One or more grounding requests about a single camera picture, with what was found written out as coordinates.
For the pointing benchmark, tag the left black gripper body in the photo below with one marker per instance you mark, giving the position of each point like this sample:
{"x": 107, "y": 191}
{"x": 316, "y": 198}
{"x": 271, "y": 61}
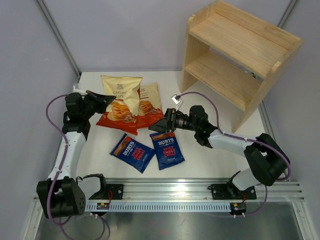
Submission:
{"x": 92, "y": 106}

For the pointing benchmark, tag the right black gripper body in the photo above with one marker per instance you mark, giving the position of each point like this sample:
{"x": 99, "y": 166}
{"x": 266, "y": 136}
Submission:
{"x": 177, "y": 120}

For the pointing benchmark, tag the cassava chips bag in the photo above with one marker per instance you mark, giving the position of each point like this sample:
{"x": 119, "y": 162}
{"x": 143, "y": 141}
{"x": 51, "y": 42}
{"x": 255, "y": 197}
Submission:
{"x": 122, "y": 113}
{"x": 150, "y": 107}

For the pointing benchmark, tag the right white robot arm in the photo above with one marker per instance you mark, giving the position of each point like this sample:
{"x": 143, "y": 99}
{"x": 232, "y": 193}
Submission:
{"x": 267, "y": 162}

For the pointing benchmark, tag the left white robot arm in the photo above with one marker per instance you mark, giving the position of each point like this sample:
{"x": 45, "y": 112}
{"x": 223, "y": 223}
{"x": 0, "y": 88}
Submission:
{"x": 60, "y": 195}

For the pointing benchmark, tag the wooden two-tier shelf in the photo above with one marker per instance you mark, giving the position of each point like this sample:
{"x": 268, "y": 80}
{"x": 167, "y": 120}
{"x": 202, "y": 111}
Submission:
{"x": 236, "y": 54}

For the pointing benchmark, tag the right Burts chilli bag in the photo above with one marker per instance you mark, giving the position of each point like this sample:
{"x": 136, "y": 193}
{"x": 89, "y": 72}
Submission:
{"x": 167, "y": 150}

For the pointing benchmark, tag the burts chilli bag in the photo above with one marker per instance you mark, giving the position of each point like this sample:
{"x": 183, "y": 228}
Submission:
{"x": 133, "y": 153}
{"x": 167, "y": 150}

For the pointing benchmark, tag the left Burts chilli bag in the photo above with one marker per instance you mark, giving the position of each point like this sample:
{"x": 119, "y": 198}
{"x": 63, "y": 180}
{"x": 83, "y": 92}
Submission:
{"x": 133, "y": 153}

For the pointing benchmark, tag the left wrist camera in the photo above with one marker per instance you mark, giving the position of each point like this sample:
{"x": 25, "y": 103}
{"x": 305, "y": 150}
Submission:
{"x": 77, "y": 89}

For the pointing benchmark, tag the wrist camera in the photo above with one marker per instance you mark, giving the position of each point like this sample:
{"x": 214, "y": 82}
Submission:
{"x": 176, "y": 99}
{"x": 77, "y": 89}

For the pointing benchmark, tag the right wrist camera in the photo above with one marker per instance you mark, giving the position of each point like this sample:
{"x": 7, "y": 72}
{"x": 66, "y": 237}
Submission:
{"x": 176, "y": 99}

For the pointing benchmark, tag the aluminium mounting rail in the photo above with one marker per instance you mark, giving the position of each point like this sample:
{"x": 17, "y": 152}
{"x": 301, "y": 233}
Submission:
{"x": 194, "y": 190}

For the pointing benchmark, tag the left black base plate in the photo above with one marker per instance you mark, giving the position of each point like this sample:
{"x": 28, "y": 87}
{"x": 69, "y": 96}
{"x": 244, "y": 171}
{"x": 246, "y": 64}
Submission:
{"x": 113, "y": 191}

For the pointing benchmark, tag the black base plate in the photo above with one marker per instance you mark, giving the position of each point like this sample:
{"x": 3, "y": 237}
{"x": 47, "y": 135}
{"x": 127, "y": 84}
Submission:
{"x": 224, "y": 191}
{"x": 113, "y": 191}

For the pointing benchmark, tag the white slotted cable duct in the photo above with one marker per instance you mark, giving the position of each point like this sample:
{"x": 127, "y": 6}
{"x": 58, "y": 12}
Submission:
{"x": 215, "y": 207}

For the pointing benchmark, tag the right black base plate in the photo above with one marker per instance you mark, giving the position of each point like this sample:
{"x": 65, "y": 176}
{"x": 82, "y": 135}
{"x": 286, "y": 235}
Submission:
{"x": 224, "y": 191}

